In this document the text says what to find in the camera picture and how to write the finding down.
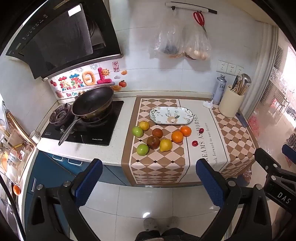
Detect white cup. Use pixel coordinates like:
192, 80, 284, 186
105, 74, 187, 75
30, 130, 41, 144

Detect bundle of wooden chopsticks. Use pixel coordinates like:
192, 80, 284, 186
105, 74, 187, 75
235, 76, 249, 95

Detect black frying pan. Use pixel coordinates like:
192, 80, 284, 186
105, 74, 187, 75
58, 86, 115, 146

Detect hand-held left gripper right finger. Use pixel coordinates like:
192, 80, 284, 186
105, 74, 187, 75
195, 158, 272, 241

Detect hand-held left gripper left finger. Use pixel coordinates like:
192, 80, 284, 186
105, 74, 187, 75
26, 158, 103, 241

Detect metal ladle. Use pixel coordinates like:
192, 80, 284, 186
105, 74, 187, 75
240, 73, 252, 86

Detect black range hood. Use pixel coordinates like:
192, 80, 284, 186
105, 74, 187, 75
5, 0, 123, 80

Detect floral oval ceramic plate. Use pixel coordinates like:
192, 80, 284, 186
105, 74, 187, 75
149, 107, 195, 126

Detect colourful wall sticker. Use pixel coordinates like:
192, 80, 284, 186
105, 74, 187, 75
50, 61, 116, 99

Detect clear plastic bag with eggs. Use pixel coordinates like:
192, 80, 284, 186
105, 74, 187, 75
183, 24, 212, 61

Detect dark brown round fruit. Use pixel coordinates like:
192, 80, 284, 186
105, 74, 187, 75
147, 136, 160, 150

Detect black cable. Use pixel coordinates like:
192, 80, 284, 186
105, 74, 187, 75
0, 173, 26, 241

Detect red handled scissors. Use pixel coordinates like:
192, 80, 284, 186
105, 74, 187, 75
193, 11, 207, 34

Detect window frame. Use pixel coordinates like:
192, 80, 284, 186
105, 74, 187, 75
245, 23, 296, 163

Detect metal gas burner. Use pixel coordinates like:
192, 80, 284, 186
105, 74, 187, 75
49, 103, 73, 126

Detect black spatula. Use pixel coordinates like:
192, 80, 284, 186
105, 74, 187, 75
230, 75, 239, 92

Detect checkered brown table mat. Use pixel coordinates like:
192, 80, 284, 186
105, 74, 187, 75
121, 95, 259, 187

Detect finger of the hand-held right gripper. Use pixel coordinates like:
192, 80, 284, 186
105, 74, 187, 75
254, 148, 285, 186
282, 144, 296, 164

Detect black gas stove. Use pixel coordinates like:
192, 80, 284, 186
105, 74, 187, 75
41, 100, 125, 146

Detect cream utensil holder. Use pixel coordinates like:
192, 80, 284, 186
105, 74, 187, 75
218, 85, 245, 118

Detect large yellow lemon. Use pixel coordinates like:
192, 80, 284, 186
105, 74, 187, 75
159, 138, 173, 152

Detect orange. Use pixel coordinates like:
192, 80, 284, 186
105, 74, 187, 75
171, 130, 184, 143
180, 125, 192, 137

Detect white wall rack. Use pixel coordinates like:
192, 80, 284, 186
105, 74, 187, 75
165, 1, 218, 15

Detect red window sticker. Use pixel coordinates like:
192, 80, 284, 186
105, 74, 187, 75
248, 116, 261, 138

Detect grey spray can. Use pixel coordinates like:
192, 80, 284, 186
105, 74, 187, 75
213, 75, 227, 105

